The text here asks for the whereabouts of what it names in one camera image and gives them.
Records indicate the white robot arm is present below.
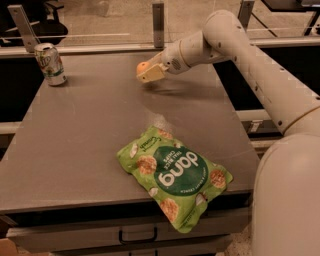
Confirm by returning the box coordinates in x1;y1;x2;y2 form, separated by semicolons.
137;10;320;256

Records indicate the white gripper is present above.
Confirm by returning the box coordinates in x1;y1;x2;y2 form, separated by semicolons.
136;42;187;83

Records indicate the right metal rail bracket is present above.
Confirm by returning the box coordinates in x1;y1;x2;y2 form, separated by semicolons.
238;0;255;29

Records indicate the green white soda can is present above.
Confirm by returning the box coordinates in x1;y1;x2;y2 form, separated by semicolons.
34;43;67;86

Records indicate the middle metal rail bracket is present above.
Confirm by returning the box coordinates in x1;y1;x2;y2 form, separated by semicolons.
152;1;164;48

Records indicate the green dang chips bag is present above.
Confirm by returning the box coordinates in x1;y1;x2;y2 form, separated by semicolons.
117;126;233;233

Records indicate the metal rail bracket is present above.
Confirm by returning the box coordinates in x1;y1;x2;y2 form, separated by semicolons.
238;0;255;29
8;5;40;53
152;1;164;48

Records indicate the grey drawer with black handle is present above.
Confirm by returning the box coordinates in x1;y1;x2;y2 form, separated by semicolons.
7;207;251;256

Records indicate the black table background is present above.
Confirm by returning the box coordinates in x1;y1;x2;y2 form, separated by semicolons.
249;0;320;38

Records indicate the black office chair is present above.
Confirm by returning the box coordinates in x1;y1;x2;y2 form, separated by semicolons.
0;0;69;47

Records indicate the orange fruit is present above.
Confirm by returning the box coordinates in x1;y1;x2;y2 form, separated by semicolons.
136;62;150;75

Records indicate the left metal rail bracket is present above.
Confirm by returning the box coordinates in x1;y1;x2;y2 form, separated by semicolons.
8;5;40;53

